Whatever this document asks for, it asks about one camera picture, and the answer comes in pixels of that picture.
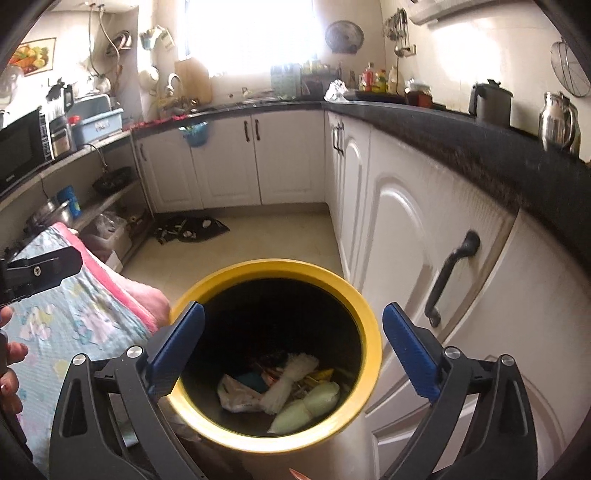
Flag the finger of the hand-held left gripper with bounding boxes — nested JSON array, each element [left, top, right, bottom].
[[0, 247, 84, 306]]

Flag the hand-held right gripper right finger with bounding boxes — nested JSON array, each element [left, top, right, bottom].
[[382, 302, 539, 480]]

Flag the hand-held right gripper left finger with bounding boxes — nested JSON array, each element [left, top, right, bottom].
[[48, 301, 206, 480]]

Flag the white plastic bag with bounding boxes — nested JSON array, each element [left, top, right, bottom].
[[217, 374, 269, 414]]

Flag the blue towel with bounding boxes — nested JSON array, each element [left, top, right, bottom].
[[238, 373, 269, 394]]

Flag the yellow black bin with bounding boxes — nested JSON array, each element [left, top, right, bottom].
[[168, 261, 384, 452]]

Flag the white cloth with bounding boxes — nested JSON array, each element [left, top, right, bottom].
[[259, 353, 319, 414]]

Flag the light green cloth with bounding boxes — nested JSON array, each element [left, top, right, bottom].
[[268, 382, 341, 435]]

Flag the person's left hand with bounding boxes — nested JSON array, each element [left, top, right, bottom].
[[0, 305, 28, 416]]

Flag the printed cartoon bedsheet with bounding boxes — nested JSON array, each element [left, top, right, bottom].
[[0, 224, 153, 480]]

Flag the steel cooking pot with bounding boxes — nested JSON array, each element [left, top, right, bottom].
[[25, 198, 72, 229]]

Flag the pink blanket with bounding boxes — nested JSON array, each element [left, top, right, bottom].
[[58, 223, 172, 335]]

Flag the blue canister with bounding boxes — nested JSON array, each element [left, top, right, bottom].
[[56, 185, 83, 219]]

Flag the clear storage box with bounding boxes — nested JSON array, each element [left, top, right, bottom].
[[85, 212, 130, 259]]

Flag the steel kitchen shelf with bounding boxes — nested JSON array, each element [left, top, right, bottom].
[[0, 129, 153, 259]]

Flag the black wok pan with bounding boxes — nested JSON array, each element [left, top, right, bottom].
[[92, 166, 132, 192]]

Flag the dark floor mat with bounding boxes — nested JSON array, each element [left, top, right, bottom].
[[154, 216, 230, 244]]

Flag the white kitchen cabinet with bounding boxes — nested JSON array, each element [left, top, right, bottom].
[[131, 111, 591, 480]]

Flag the black microwave oven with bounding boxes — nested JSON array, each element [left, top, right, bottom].
[[0, 107, 55, 185]]

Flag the black blender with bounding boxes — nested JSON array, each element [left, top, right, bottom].
[[46, 82, 77, 158]]

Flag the blue dish box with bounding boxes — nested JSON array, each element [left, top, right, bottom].
[[69, 108, 124, 143]]

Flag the grey plastic container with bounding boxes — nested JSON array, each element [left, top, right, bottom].
[[71, 95, 112, 116]]

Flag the white round fan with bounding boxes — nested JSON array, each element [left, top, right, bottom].
[[0, 69, 24, 108]]

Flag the blue hanging basket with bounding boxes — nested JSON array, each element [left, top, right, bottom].
[[179, 122, 209, 148]]

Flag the black kitchen countertop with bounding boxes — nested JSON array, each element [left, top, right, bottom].
[[131, 99, 591, 222]]

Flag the white hanging bowl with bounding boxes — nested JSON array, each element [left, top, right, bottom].
[[139, 66, 160, 95]]

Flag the wooden cutting board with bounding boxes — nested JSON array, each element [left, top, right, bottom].
[[174, 59, 213, 104]]

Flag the black tray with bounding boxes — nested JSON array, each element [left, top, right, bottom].
[[344, 90, 409, 105]]

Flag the brown jar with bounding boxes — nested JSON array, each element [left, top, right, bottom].
[[405, 79, 434, 108]]

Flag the grey kettle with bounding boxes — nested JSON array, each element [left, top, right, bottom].
[[468, 79, 514, 126]]

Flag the steel kettle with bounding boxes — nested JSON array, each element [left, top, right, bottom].
[[538, 91, 581, 153]]

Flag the red condiment bottles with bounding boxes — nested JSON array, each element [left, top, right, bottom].
[[358, 62, 400, 95]]

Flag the blue drawer organizer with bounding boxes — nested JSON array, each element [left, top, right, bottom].
[[270, 65, 301, 97]]

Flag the hanging kitchen utensils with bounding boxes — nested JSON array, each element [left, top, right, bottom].
[[383, 7, 416, 58]]

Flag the bright window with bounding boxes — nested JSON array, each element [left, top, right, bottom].
[[185, 0, 384, 77]]

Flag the black range hood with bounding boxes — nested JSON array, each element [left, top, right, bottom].
[[411, 0, 467, 25]]

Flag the fruit wall picture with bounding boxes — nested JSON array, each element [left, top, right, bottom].
[[9, 38, 56, 77]]

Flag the hanging metal hoses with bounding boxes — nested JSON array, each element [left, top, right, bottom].
[[85, 2, 136, 79]]

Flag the blue white wall holder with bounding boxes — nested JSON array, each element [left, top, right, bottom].
[[140, 27, 176, 51]]

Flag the small wall fan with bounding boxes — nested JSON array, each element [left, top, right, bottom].
[[324, 20, 364, 54]]

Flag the wire strainer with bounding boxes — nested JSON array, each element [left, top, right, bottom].
[[549, 39, 591, 97]]

